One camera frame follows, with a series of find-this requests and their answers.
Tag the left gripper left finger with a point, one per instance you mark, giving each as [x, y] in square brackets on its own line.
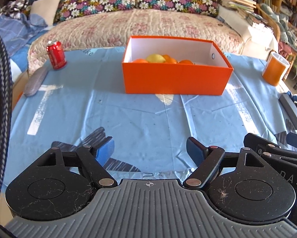
[92, 161]

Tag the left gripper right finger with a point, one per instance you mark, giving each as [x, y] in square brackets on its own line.
[207, 160]

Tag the yellow pear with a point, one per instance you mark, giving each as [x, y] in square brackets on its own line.
[155, 58]

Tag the orange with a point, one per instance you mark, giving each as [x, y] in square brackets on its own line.
[140, 61]
[185, 62]

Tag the grey remote control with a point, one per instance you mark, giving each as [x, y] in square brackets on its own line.
[290, 108]

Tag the light blue tablecloth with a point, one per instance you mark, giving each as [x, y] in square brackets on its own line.
[149, 131]

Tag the orange white cup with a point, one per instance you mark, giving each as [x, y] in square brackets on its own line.
[275, 68]

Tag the rattan chair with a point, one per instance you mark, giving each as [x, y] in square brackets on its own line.
[284, 32]

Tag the grey glasses case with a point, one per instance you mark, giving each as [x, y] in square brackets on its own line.
[35, 81]

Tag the orange in box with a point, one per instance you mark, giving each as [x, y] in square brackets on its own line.
[140, 61]

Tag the orange cardboard box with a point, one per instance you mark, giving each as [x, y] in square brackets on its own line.
[209, 74]

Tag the red soda can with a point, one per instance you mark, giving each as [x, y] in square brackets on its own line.
[56, 54]

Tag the sofa with quilted cover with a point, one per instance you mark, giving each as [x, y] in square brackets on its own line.
[113, 29]

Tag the blue striped bedsheet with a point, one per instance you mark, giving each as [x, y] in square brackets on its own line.
[18, 35]

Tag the beige pillow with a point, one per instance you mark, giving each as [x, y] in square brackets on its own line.
[45, 9]

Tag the floral cushion left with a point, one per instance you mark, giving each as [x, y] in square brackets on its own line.
[70, 9]

